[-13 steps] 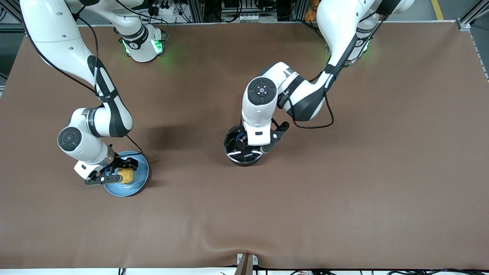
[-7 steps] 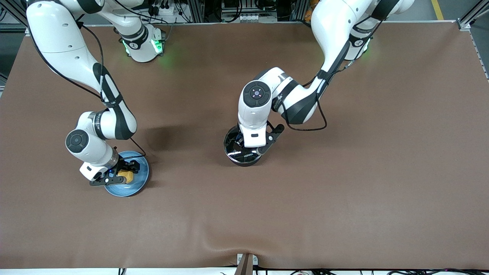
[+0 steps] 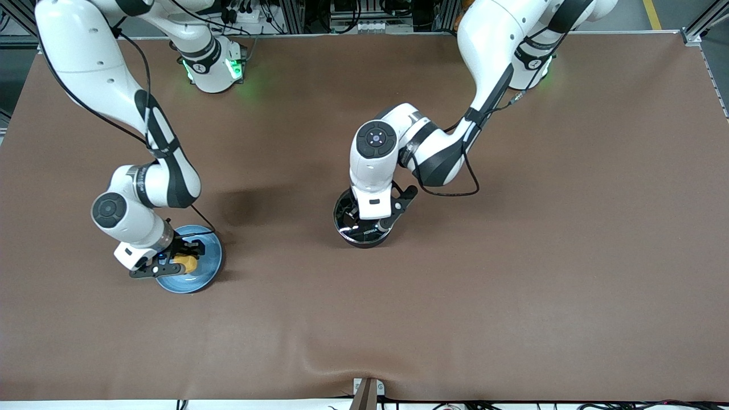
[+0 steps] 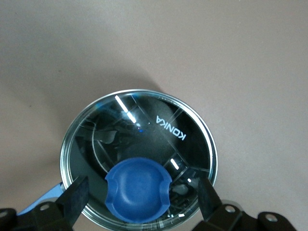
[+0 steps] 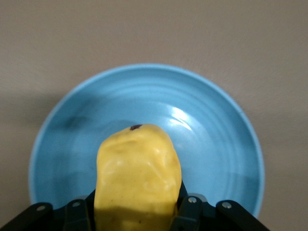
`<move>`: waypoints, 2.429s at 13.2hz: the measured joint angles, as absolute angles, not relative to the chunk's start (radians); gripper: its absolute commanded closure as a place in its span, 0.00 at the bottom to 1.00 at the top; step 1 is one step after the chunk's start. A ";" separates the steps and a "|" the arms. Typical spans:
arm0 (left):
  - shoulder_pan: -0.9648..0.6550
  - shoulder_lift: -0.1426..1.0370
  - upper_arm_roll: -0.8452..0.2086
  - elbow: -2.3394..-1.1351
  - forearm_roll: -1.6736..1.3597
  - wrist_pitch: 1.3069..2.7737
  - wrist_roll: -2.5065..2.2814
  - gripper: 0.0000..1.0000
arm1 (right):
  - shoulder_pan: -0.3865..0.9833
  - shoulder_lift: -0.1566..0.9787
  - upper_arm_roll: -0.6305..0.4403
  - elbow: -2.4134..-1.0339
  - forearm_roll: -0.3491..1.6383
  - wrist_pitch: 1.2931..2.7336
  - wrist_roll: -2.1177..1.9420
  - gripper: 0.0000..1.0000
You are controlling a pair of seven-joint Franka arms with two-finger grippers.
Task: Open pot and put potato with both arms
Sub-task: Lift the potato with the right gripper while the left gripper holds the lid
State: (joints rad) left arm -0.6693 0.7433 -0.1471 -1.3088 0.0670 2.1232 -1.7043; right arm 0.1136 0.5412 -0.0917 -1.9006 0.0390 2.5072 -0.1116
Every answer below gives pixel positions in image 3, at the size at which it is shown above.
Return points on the blue round plate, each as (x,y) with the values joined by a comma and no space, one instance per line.
(199,279)

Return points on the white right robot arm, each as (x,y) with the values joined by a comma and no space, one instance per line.
(85,57)

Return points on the brown table mat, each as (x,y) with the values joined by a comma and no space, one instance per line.
(455,313)

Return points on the metal table edge bracket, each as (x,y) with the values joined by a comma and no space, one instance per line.
(367,396)

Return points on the white socket strip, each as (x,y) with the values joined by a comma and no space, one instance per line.
(364,27)

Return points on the orange snack bag pile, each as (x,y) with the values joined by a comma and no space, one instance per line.
(461,5)

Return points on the white power strip with plugs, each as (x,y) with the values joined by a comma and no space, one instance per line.
(242,14)

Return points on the yellow potato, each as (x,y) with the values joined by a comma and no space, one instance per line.
(187,265)

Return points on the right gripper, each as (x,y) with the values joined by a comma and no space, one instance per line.
(181,247)

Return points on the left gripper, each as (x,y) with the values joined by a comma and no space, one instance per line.
(348,220)

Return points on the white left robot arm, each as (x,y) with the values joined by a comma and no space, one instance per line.
(495,34)

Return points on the aluminium frame profile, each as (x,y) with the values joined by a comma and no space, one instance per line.
(447,14)
(17,17)
(706,25)
(293,17)

